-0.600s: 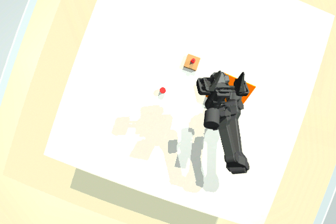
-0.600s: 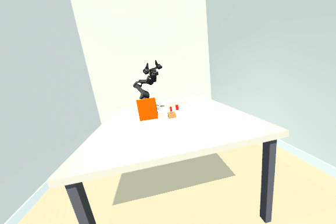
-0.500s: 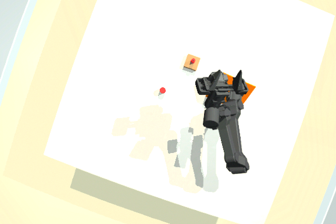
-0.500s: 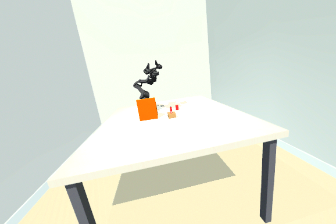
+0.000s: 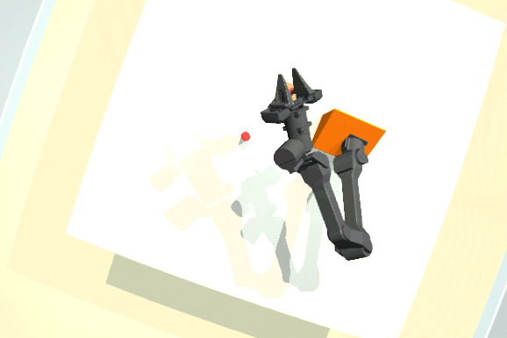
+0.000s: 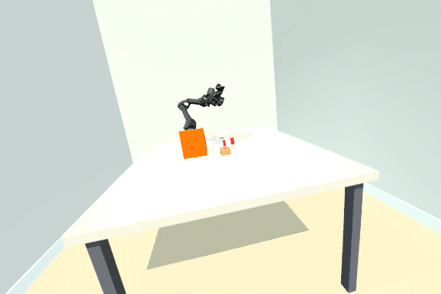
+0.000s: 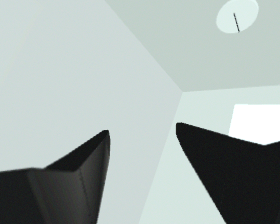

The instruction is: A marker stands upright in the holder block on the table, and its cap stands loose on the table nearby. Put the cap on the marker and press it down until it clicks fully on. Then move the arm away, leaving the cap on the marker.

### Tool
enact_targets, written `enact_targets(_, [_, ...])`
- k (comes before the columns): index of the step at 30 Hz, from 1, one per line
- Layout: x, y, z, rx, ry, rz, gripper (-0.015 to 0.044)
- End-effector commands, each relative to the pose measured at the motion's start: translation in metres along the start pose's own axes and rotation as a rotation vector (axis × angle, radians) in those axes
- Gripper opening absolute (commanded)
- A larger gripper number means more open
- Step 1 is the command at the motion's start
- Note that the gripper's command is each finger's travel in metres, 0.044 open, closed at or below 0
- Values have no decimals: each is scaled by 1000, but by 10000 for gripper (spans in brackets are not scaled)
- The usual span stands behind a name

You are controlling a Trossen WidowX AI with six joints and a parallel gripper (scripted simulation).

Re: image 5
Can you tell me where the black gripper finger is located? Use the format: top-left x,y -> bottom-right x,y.
291,68 -> 315,94
268,74 -> 295,107

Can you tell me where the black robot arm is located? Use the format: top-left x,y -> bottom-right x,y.
274,131 -> 374,261

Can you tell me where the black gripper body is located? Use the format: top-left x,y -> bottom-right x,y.
261,89 -> 323,136

